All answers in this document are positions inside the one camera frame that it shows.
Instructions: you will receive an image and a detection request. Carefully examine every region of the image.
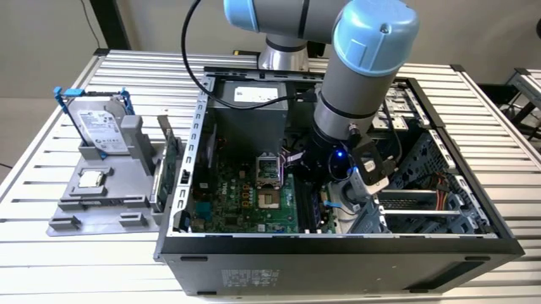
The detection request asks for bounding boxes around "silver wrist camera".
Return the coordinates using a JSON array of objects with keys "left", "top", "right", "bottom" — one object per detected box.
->
[{"left": 346, "top": 167, "right": 390, "bottom": 196}]

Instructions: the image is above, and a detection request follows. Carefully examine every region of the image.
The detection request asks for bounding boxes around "green graphics card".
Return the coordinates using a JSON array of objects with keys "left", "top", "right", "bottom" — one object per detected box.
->
[{"left": 151, "top": 114, "right": 187, "bottom": 213}]

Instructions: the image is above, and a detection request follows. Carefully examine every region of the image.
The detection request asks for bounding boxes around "green Dell motherboard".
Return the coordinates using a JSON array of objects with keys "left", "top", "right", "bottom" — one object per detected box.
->
[{"left": 189, "top": 158, "right": 339, "bottom": 234}]

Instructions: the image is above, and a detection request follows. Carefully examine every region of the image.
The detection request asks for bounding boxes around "black upright post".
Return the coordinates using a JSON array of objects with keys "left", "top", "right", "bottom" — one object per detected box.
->
[{"left": 90, "top": 0, "right": 132, "bottom": 51}]

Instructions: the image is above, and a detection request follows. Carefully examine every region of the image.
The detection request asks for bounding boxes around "grey parts rack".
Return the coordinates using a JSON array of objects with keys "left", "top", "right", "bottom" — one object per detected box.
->
[{"left": 45, "top": 115, "right": 169, "bottom": 238}]

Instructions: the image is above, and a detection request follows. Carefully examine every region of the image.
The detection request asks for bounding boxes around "grey power supply unit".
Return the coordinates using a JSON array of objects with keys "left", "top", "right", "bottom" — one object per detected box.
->
[{"left": 205, "top": 79, "right": 292, "bottom": 159}]

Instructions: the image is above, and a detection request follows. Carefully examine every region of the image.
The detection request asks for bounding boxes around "open black PC case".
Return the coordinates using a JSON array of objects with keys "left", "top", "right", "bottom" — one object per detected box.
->
[{"left": 152, "top": 65, "right": 525, "bottom": 297}]

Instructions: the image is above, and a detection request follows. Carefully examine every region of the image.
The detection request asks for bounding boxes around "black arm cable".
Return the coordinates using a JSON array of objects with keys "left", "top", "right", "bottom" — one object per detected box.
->
[{"left": 180, "top": 0, "right": 322, "bottom": 110}]

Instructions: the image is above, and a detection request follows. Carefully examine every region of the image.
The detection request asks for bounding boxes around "metal hard disk bay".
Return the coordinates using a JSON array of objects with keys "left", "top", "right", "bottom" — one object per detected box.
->
[{"left": 350, "top": 188, "right": 494, "bottom": 236}]

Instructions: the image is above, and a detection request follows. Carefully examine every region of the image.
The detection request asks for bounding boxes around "metal socket cover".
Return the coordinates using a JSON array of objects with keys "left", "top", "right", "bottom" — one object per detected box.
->
[{"left": 253, "top": 153, "right": 283, "bottom": 188}]

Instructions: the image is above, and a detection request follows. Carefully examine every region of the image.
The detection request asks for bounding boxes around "metal optical disk bay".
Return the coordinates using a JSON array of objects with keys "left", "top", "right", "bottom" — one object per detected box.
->
[{"left": 370, "top": 82, "right": 427, "bottom": 134}]

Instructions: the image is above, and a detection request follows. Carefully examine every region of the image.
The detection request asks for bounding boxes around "metal slat side table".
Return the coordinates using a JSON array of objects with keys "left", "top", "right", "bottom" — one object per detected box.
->
[{"left": 501, "top": 68, "right": 541, "bottom": 142}]

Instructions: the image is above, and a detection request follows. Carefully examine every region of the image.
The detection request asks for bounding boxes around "CPU socket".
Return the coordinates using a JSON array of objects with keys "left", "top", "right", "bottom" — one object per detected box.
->
[{"left": 256, "top": 189, "right": 283, "bottom": 210}]

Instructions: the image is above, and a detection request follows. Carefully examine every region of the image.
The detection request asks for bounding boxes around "black data cable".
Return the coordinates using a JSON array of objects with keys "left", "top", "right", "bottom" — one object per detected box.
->
[{"left": 336, "top": 182, "right": 367, "bottom": 219}]

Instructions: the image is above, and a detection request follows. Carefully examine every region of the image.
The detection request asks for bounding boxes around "hard disk in blue carrier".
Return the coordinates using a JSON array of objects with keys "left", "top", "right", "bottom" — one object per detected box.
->
[{"left": 53, "top": 87, "right": 137, "bottom": 159}]

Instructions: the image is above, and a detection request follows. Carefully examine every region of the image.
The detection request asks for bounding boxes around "silver CPU chip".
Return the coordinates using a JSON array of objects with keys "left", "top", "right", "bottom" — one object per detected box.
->
[{"left": 78, "top": 170, "right": 107, "bottom": 188}]

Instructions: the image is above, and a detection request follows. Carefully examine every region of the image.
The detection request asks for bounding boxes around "orange yellow wire bundle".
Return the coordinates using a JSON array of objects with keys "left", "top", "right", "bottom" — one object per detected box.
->
[{"left": 424, "top": 172, "right": 456, "bottom": 212}]

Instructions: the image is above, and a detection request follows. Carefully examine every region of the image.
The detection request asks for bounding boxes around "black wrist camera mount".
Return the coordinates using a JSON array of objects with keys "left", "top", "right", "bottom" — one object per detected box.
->
[{"left": 348, "top": 139, "right": 383, "bottom": 187}]

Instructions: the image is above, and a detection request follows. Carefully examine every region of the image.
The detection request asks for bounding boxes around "black RAM slot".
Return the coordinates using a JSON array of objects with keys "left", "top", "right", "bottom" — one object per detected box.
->
[
  {"left": 294, "top": 180, "right": 304, "bottom": 234},
  {"left": 304, "top": 185, "right": 314, "bottom": 234},
  {"left": 299, "top": 182, "right": 311, "bottom": 234}
]

